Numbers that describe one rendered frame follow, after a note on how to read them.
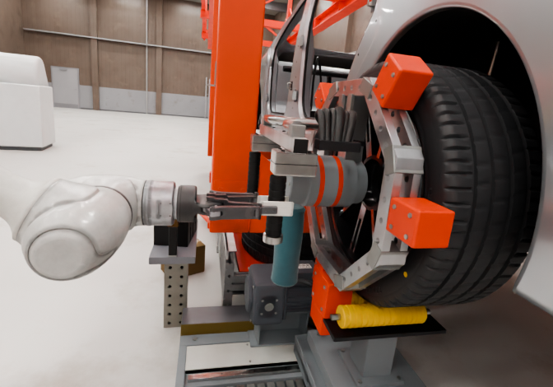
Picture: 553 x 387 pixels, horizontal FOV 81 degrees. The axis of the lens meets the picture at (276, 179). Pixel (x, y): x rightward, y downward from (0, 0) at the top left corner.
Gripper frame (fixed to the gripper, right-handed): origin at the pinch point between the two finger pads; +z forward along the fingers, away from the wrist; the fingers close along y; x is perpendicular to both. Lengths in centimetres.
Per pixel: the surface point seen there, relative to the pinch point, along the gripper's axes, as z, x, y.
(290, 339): 23, -74, -49
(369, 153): 31.0, 10.0, -19.9
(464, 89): 37.6, 27.7, 3.7
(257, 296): 6, -47, -39
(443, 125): 29.5, 19.9, 9.7
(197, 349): -15, -75, -48
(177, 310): -25, -74, -73
